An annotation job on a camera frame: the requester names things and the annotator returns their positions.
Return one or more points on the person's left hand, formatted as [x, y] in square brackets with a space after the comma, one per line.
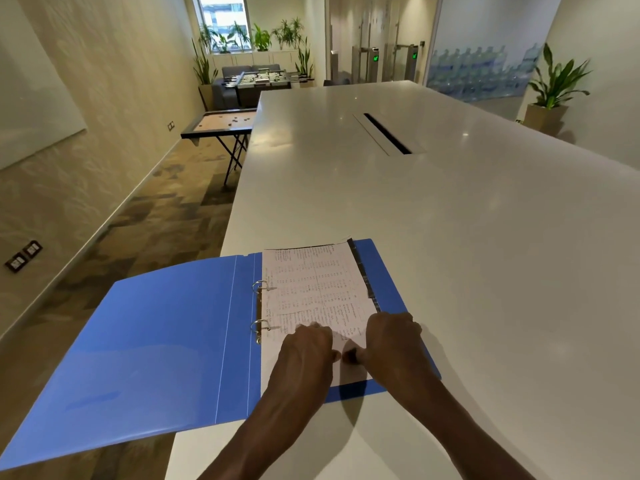
[305, 364]

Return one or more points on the person's right hand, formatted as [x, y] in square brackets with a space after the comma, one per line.
[395, 354]

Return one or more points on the printed white paper sheets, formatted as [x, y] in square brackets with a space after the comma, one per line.
[315, 294]

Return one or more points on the blue folder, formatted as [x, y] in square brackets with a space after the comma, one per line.
[150, 354]

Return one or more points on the person's left forearm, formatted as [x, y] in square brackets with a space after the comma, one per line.
[260, 439]

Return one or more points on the person's right forearm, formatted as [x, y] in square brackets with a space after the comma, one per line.
[460, 434]

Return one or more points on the black-framed wooden game board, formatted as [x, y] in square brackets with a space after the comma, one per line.
[220, 123]

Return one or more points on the dark chair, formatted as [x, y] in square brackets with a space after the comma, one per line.
[336, 82]

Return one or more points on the large plant in beige planter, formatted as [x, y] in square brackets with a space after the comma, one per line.
[547, 114]

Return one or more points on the foosball table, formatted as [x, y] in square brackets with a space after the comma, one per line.
[260, 82]

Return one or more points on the metal turnstile gate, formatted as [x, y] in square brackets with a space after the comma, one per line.
[407, 62]
[367, 62]

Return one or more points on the stack of water bottles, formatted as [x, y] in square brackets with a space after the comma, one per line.
[482, 72]

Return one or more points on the grey sofa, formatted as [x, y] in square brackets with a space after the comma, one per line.
[250, 70]

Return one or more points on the snake plant in beige pot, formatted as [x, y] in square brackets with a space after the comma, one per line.
[205, 79]
[304, 62]

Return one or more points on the bright green leafy plant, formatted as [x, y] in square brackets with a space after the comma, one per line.
[261, 38]

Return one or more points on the feathery palm plant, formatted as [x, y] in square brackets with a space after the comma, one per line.
[289, 32]

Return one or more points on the dark green windowsill plant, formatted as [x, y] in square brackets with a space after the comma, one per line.
[206, 38]
[230, 38]

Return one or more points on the window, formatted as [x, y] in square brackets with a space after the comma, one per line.
[222, 14]

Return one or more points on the grey standing post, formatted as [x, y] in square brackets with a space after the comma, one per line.
[334, 64]

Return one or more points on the white glass wall board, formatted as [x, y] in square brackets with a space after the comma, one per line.
[30, 94]

